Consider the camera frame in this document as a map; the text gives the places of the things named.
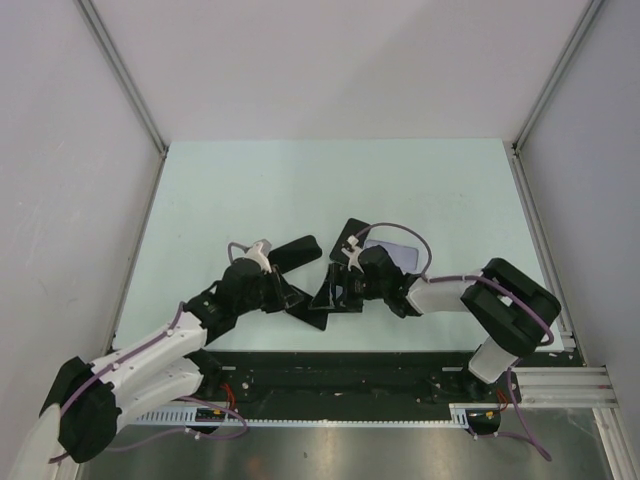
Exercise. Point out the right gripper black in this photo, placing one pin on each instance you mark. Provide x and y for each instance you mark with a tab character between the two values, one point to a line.
325	298

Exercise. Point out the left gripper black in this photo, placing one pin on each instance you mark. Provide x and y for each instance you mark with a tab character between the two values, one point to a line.
284	294

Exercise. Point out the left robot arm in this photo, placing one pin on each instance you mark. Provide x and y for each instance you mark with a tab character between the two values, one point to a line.
99	398

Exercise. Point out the black phone case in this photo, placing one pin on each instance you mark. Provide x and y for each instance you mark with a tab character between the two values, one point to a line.
295	254

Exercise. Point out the white cable duct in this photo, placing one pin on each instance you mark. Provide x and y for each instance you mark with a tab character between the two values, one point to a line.
192	415

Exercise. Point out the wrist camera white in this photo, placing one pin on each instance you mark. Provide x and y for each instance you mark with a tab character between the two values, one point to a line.
352	250
258	252

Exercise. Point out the purple phone case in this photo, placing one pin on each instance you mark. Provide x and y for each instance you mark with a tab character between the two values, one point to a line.
405	257

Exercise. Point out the green-edged black phone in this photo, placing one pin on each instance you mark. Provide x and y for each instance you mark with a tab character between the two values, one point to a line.
352	227

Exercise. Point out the aluminium frame post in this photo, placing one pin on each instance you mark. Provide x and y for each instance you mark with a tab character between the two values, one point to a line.
116	63
560	68

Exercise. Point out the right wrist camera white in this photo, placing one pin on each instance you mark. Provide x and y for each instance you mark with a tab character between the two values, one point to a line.
352	250

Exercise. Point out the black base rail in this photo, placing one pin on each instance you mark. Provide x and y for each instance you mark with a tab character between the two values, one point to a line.
350	386

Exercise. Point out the right aluminium frame post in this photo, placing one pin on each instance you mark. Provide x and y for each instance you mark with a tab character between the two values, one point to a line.
560	68

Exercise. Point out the white-edged black phone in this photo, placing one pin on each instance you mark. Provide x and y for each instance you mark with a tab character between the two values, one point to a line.
317	318

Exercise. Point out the left aluminium frame post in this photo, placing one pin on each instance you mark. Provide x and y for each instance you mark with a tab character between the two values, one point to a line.
116	63

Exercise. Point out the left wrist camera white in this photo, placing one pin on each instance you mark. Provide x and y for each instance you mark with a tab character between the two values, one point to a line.
258	252

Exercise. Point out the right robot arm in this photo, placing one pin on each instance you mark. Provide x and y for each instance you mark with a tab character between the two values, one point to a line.
514	310

